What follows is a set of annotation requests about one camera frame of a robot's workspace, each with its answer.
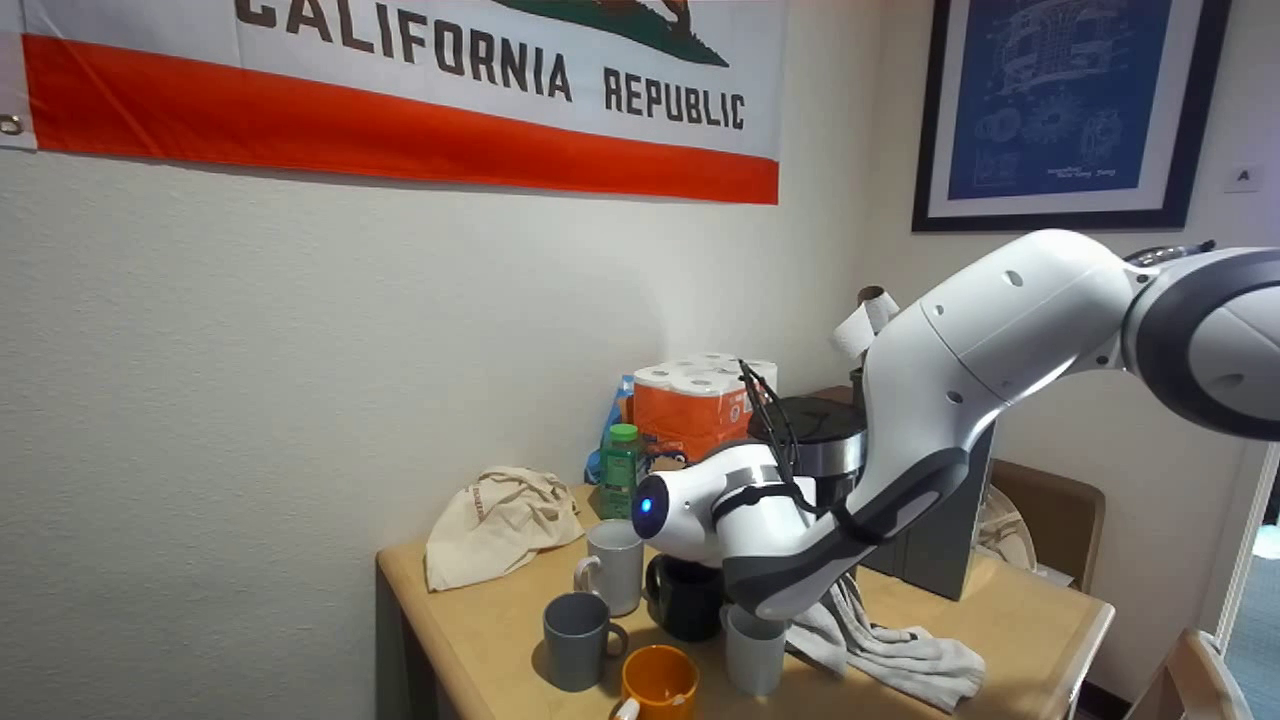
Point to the nearly empty paper towel roll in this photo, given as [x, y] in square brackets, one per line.
[863, 325]

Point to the slate grey mug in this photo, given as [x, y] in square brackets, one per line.
[577, 645]

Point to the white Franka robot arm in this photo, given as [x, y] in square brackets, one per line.
[1003, 334]

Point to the California Republic flag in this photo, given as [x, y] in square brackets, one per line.
[401, 122]

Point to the white grey towel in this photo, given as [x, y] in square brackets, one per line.
[904, 659]

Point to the black mug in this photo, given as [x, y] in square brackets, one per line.
[687, 600]

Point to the light wooden chair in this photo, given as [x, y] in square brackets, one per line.
[1186, 683]

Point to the pale grey ceramic mug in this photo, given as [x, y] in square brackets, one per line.
[617, 572]

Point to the paper towel pack orange wrap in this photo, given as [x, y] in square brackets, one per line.
[687, 414]

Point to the framed blue blueprint poster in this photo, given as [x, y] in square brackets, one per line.
[1066, 104]

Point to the brown upholstered chair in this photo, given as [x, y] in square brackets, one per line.
[1062, 513]

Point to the white printed mug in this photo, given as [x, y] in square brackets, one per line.
[753, 660]

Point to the green plastic bottle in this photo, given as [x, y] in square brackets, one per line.
[622, 474]

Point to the white door frame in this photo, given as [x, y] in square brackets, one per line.
[1240, 547]

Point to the orange mug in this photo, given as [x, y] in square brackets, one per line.
[659, 685]

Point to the blue spray bottle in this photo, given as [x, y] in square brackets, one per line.
[617, 400]

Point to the grey plastic bin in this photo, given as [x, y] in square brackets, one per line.
[954, 547]

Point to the beige patterned cloth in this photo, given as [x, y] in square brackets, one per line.
[1003, 534]

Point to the beige canvas bag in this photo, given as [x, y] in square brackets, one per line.
[501, 534]

